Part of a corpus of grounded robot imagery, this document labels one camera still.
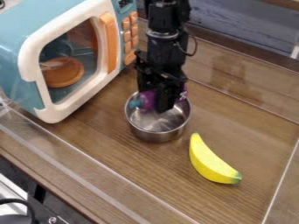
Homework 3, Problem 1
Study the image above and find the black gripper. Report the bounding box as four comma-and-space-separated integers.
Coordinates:
135, 30, 189, 113

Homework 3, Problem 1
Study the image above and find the purple toy eggplant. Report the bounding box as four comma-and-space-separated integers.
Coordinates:
127, 84, 190, 112

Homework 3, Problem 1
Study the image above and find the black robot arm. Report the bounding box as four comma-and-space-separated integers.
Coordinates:
135, 0, 191, 113

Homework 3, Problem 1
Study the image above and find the small silver pot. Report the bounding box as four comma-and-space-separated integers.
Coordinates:
124, 92, 193, 143

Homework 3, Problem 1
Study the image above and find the orange microwave turntable plate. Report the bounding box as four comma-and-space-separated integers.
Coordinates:
40, 57, 84, 88

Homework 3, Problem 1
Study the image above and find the yellow toy banana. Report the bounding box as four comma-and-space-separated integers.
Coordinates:
190, 133, 243, 185

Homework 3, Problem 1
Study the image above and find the blue white toy microwave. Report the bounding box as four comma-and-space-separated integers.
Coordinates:
0, 0, 139, 123

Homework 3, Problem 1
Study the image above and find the black cable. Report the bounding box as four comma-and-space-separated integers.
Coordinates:
0, 198, 43, 224

